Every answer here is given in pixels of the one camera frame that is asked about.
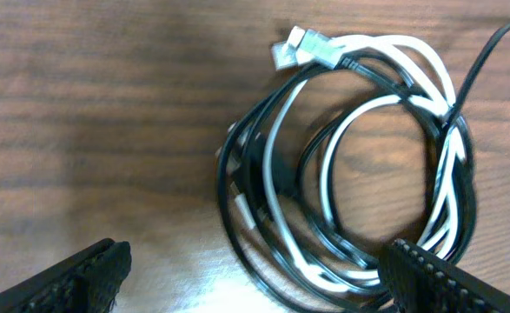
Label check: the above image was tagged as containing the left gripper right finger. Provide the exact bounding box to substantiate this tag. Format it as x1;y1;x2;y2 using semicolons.
378;239;510;313

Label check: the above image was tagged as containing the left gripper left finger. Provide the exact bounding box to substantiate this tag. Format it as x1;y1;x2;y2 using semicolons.
0;238;132;313

